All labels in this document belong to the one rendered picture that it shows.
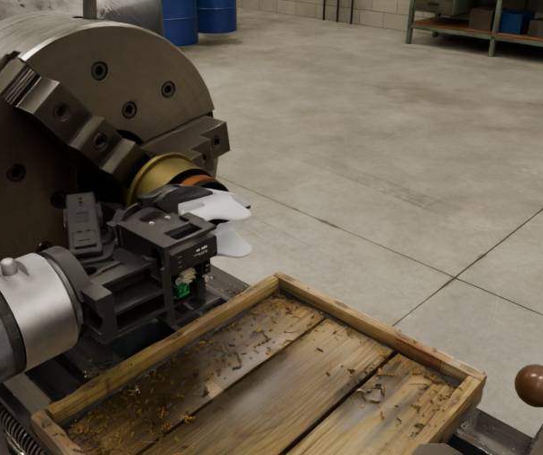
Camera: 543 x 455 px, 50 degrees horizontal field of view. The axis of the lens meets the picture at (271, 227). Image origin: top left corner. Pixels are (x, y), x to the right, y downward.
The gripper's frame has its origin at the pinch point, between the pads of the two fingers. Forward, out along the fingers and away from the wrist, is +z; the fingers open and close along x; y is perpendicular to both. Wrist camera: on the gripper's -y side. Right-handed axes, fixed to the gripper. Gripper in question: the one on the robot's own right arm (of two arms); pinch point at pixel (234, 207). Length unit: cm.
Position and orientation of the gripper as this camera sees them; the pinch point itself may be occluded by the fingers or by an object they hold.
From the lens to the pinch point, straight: 57.0
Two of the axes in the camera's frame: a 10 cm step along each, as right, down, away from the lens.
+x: 0.0, -9.0, -4.4
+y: 7.3, 3.0, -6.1
